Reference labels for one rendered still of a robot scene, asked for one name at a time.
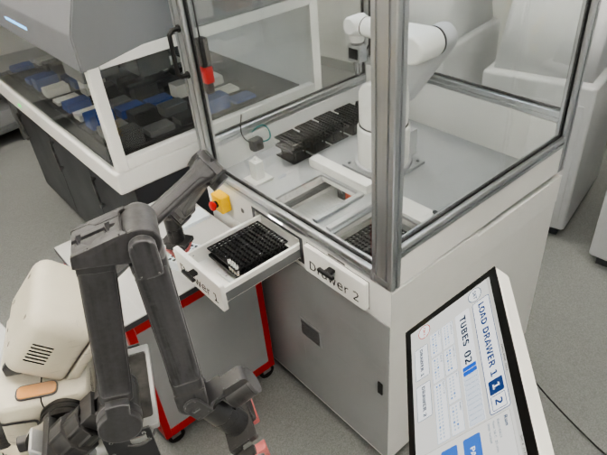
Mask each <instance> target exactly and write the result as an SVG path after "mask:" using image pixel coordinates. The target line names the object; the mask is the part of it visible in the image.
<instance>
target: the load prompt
mask: <svg viewBox="0 0 607 455"><path fill-rule="evenodd" d="M472 312H473V318H474V323H475V329H476V334H477V340H478V345H479V351H480V356H481V366H482V372H483V377H484V383H485V388H486V394H487V399H488V405H489V410H490V416H492V415H493V414H495V413H498V412H499V411H501V410H503V409H505V408H506V407H508V406H510V405H511V401H510V396H509V388H508V383H507V379H506V375H505V370H504V366H503V361H502V356H501V352H500V344H499V340H498V335H497V331H496V326H495V322H494V318H493V313H492V308H491V304H490V296H489V294H486V295H485V296H484V297H482V298H481V299H479V300H478V301H477V302H476V303H474V304H473V305H472Z"/></svg>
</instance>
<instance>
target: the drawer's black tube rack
mask: <svg viewBox="0 0 607 455"><path fill-rule="evenodd" d="M256 223H257V224H256ZM252 225H254V226H252ZM261 226H263V227H261ZM251 228H253V229H251ZM244 229H245V230H244ZM266 229H267V230H266ZM240 231H242V232H240ZM242 233H245V234H242ZM271 233H273V234H271ZM274 235H275V236H274ZM227 238H228V239H227ZM233 238H234V239H233ZM278 238H280V239H278ZM230 240H231V241H230ZM222 241H224V242H222ZM287 242H288V241H287V240H286V239H284V238H283V237H281V236H279V235H278V234H277V233H276V232H275V231H273V230H272V229H270V228H269V227H267V226H265V225H264V224H262V223H261V222H259V221H256V222H254V223H252V224H250V225H249V226H247V227H244V228H242V229H240V230H239V231H237V232H236V233H234V234H232V235H230V236H228V237H225V238H224V239H222V240H220V241H219V242H217V243H215V244H213V245H212V246H213V247H214V248H216V247H217V248H216V249H217V250H218V251H220V252H221V253H222V254H223V255H224V257H227V258H228V259H230V260H231V261H233V262H234V263H236V265H238V267H239V268H240V270H239V276H241V275H243V274H245V273H247V272H249V271H250V270H252V269H254V268H255V267H257V266H259V265H261V264H263V263H264V262H265V261H267V260H269V259H270V258H272V257H274V256H276V255H278V254H280V253H281V252H283V251H285V250H286V249H287V248H289V247H288V246H286V245H285V244H286V243H287ZM219 243H220V244H219ZM224 243H226V244H224ZM221 245H222V246H221ZM209 257H210V258H211V259H213V260H214V261H215V262H216V263H217V264H219V265H220V266H221V267H223V268H224V269H225V270H226V271H228V272H229V273H230V274H231V275H233V276H234V277H235V278H236V279H237V278H239V276H237V275H236V274H234V273H232V270H229V266H228V265H226V264H225V263H224V262H222V261H221V260H220V259H219V258H217V257H216V256H215V255H214V254H213V253H210V254H209Z"/></svg>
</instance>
